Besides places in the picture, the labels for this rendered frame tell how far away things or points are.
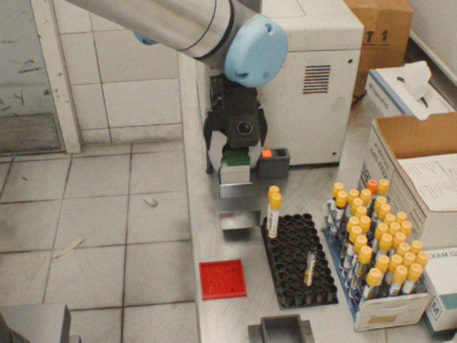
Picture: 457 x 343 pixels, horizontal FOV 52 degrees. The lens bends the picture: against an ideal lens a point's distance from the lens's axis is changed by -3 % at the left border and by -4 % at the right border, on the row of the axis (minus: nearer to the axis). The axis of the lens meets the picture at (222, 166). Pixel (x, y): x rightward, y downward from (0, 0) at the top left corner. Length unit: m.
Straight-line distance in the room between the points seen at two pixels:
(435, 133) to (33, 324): 0.75
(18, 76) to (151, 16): 1.93
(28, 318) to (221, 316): 0.28
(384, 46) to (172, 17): 0.94
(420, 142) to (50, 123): 1.86
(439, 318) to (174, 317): 1.20
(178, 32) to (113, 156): 2.03
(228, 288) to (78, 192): 1.60
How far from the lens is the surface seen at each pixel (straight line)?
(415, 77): 1.18
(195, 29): 0.47
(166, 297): 1.84
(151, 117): 2.45
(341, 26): 0.85
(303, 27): 0.83
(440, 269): 0.77
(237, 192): 0.84
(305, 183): 0.95
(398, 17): 1.31
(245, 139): 0.69
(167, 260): 1.95
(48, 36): 2.23
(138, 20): 0.44
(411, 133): 0.95
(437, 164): 0.97
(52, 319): 0.73
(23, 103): 2.42
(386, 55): 1.34
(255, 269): 0.79
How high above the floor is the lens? 1.50
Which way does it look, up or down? 40 degrees down
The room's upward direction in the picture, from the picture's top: straight up
